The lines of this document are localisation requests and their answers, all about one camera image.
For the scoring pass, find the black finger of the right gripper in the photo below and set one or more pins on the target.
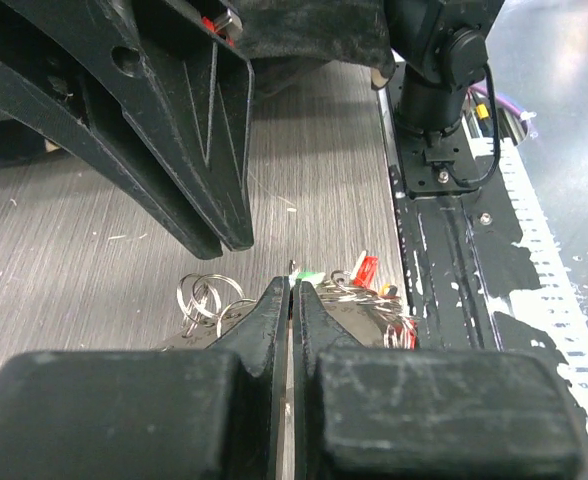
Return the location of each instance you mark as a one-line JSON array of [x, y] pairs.
[[112, 150], [185, 91]]

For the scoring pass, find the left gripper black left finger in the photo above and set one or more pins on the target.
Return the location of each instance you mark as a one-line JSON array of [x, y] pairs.
[[209, 413]]

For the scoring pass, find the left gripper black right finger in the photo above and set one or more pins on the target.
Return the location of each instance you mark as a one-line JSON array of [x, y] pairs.
[[377, 413]]

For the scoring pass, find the metal keyring disc with rings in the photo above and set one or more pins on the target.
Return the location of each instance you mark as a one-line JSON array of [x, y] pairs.
[[212, 304]]

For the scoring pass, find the red key tag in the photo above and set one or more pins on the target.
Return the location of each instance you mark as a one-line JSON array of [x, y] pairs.
[[365, 271]]

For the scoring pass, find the green key tag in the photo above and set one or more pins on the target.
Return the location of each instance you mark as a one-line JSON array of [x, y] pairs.
[[314, 278]]

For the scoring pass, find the black floral plush pillow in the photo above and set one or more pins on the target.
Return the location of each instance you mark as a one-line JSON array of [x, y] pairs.
[[284, 40]]

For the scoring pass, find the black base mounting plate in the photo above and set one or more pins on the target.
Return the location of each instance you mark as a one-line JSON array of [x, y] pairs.
[[460, 252]]

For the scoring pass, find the white slotted cable duct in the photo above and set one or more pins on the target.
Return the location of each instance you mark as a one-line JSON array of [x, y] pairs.
[[554, 280]]

